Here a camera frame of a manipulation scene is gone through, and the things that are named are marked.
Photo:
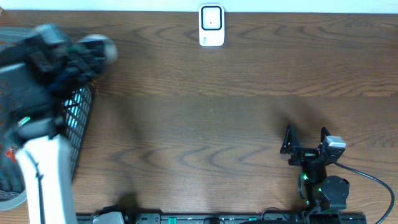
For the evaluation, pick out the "white barcode scanner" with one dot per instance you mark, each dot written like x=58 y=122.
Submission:
x=211 y=25

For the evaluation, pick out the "green lid jar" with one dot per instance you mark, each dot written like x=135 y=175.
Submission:
x=101 y=45

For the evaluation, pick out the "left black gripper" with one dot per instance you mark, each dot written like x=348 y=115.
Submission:
x=83 y=72

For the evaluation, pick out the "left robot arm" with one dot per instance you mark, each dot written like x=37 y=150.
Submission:
x=45 y=109

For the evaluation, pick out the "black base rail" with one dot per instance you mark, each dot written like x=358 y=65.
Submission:
x=158 y=218

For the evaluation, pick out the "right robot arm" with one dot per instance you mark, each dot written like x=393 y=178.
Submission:
x=325 y=193

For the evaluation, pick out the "grey plastic shopping basket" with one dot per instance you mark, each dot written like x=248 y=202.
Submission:
x=77 y=115

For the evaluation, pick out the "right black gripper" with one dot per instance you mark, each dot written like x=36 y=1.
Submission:
x=305 y=154

